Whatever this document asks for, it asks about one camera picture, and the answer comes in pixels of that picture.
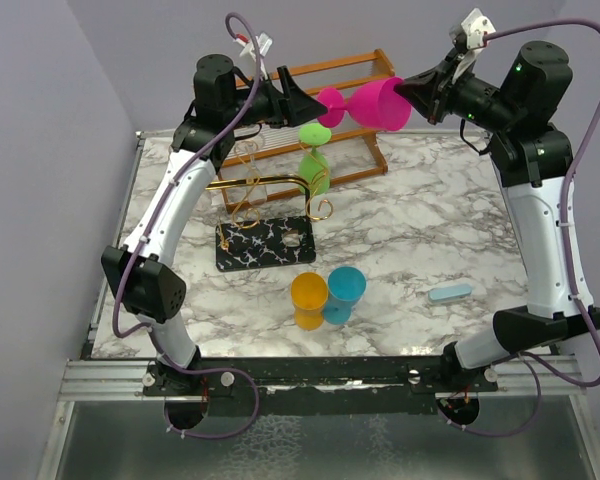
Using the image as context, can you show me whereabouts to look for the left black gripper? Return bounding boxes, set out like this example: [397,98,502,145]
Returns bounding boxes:
[223,64,327,129]

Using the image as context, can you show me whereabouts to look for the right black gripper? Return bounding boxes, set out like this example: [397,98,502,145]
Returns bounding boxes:
[395,47,519,134]

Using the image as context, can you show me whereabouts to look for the pink plastic wine glass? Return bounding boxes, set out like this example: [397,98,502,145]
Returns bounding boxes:
[316,76,412,131]

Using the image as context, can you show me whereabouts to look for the green plastic wine glass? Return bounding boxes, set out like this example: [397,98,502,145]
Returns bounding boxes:
[298,123,332,196]

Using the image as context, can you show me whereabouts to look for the clear short wine glass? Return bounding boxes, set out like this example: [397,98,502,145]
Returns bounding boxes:
[234,134,267,206]

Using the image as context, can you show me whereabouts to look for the blue plastic wine glass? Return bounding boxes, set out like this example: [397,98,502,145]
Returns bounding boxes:
[323,266,367,325]

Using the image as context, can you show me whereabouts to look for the yellow plastic wine glass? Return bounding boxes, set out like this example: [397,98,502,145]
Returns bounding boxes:
[290,272,329,331]

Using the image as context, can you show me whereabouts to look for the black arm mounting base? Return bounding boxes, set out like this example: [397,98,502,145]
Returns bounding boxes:
[143,355,497,417]

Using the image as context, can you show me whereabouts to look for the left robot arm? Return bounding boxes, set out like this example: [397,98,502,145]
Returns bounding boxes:
[101,54,327,395]

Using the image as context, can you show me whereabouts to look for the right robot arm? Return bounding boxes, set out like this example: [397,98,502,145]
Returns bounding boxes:
[394,41,600,391]

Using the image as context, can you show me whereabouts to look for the orange wooden shelf rack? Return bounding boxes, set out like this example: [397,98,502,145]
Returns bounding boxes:
[207,48,395,213]

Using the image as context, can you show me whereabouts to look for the gold wine glass rack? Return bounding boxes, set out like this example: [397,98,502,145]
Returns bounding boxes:
[204,131,335,273]

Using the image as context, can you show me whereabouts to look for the light blue small block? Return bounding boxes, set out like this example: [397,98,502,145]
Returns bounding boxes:
[427,284,473,304]

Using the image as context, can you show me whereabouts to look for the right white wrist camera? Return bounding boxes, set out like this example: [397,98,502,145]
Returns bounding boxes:
[449,8,496,83]

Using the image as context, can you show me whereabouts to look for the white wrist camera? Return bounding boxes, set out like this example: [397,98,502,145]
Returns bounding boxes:
[234,32,273,80]
[449,8,496,83]

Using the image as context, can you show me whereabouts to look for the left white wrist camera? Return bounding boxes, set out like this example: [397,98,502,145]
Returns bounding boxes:
[234,32,273,80]

